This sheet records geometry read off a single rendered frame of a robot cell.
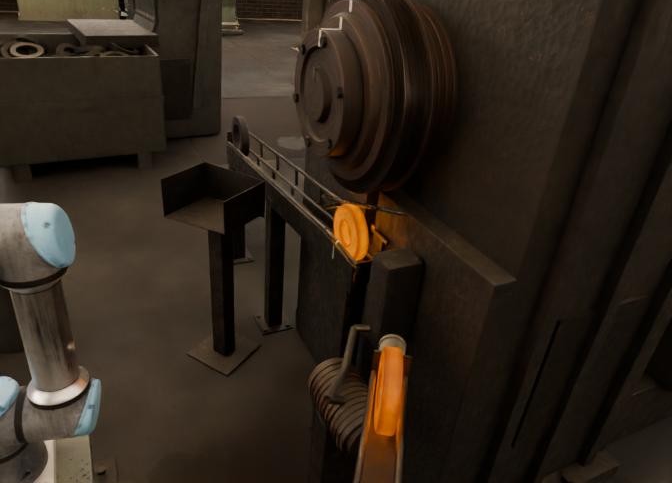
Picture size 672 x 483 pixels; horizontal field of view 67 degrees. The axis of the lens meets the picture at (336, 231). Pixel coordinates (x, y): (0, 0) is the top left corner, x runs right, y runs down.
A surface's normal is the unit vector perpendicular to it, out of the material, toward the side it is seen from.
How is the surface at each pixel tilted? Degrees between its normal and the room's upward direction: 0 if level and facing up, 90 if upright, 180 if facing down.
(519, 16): 90
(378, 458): 6
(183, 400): 0
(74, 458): 0
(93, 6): 90
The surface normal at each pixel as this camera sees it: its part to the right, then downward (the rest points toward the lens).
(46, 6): 0.42, 0.47
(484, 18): -0.90, 0.14
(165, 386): 0.07, -0.87
